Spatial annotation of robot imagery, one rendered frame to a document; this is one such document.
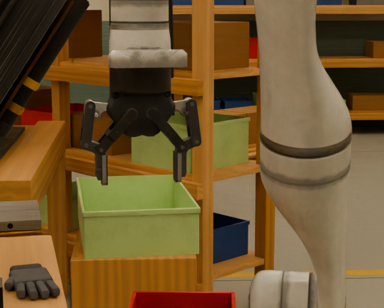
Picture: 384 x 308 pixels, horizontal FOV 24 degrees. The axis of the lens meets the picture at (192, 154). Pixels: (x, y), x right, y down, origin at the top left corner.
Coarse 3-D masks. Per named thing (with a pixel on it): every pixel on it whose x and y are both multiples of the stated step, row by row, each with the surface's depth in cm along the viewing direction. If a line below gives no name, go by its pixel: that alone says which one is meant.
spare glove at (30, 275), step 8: (32, 264) 202; (40, 264) 203; (16, 272) 196; (24, 272) 196; (32, 272) 196; (40, 272) 196; (48, 272) 196; (8, 280) 190; (16, 280) 190; (24, 280) 190; (32, 280) 191; (40, 280) 190; (48, 280) 190; (8, 288) 190; (16, 288) 187; (24, 288) 186; (32, 288) 185; (40, 288) 186; (48, 288) 188; (56, 288) 186; (24, 296) 185; (32, 296) 184; (48, 296) 185
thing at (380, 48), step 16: (176, 0) 963; (224, 0) 966; (240, 0) 968; (320, 0) 975; (336, 0) 975; (352, 0) 997; (368, 0) 977; (256, 48) 978; (368, 48) 1009; (256, 64) 972; (336, 64) 978; (352, 64) 979; (368, 64) 980; (176, 96) 985; (256, 96) 993; (352, 96) 1000; (368, 96) 998; (352, 112) 993; (368, 112) 994
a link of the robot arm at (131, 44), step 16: (112, 32) 106; (128, 32) 104; (144, 32) 104; (160, 32) 105; (112, 48) 106; (128, 48) 104; (144, 48) 104; (160, 48) 105; (112, 64) 101; (128, 64) 101; (144, 64) 101; (160, 64) 101; (176, 64) 102
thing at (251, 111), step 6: (234, 108) 871; (240, 108) 871; (246, 108) 871; (252, 108) 871; (228, 114) 826; (234, 114) 826; (240, 114) 829; (246, 114) 836; (252, 114) 840; (252, 120) 841; (252, 126) 842; (252, 132) 843; (252, 138) 844; (252, 144) 842; (252, 150) 810; (252, 156) 785
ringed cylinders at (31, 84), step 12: (72, 0) 164; (84, 0) 165; (72, 12) 164; (84, 12) 166; (60, 24) 164; (72, 24) 165; (60, 36) 164; (48, 48) 164; (60, 48) 166; (48, 60) 165; (36, 72) 165; (24, 84) 164; (36, 84) 165; (24, 96) 165; (12, 108) 165; (0, 120) 165; (12, 120) 166; (0, 132) 165
